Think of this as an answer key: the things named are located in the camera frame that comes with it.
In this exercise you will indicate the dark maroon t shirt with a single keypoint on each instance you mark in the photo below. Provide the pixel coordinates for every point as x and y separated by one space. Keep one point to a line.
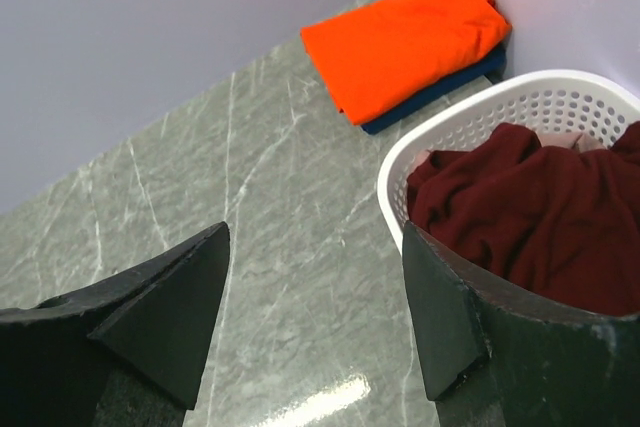
560 223

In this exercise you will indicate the white laundry basket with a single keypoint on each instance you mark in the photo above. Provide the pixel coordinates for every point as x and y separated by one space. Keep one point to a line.
546 101

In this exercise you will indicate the orange t shirt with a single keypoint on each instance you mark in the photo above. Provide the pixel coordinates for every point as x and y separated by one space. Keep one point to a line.
376 56

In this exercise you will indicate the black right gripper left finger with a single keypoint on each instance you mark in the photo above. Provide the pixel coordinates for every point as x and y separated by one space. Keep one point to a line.
129 350

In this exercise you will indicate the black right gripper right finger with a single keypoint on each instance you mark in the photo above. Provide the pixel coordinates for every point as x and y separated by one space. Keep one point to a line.
494 354

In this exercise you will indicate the folded blue t shirt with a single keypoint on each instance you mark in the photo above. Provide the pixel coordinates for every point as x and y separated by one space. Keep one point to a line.
492 63

